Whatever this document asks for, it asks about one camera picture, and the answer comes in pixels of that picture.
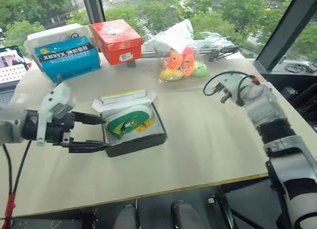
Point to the orange and pink child shoe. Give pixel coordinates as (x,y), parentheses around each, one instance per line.
(188,61)

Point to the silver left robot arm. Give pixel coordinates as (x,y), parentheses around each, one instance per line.
(12,126)

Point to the black shoebox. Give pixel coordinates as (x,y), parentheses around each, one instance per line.
(138,144)

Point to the green and white child shoe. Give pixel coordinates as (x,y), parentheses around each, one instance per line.
(123,125)

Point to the black table frame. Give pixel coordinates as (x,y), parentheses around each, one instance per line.
(223,204)

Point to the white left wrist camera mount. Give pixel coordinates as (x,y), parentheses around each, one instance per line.
(55,100)

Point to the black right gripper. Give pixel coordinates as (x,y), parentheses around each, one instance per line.
(225,98)

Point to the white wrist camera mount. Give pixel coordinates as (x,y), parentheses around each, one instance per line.
(231,84)
(55,100)

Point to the white plastic storage bin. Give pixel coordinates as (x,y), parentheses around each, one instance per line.
(54,34)

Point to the blue shoebox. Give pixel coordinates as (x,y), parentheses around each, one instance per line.
(69,60)

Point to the black folding stand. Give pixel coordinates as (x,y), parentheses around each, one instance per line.
(223,52)

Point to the silver aluminium rail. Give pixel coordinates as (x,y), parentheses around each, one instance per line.
(148,51)

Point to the orange-red shoebox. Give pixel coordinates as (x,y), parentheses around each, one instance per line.
(116,40)

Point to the dark slanted window frame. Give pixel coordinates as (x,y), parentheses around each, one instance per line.
(282,30)

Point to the dark window frame post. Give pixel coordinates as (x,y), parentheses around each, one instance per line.
(94,6)

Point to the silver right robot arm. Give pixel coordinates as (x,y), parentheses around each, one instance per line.
(280,130)

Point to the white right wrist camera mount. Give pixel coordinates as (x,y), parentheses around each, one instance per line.
(231,84)

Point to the bag of colourful toys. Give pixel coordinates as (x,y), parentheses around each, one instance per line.
(173,38)

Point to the empty clear plastic bag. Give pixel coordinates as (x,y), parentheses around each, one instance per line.
(215,39)

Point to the yellow child shoe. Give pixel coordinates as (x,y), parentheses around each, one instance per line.
(171,74)

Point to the laptop computer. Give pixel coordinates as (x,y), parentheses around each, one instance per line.
(10,73)

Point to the white shoe with yellow print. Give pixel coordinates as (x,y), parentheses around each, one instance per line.
(147,126)

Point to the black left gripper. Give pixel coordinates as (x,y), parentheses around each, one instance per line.
(58,131)

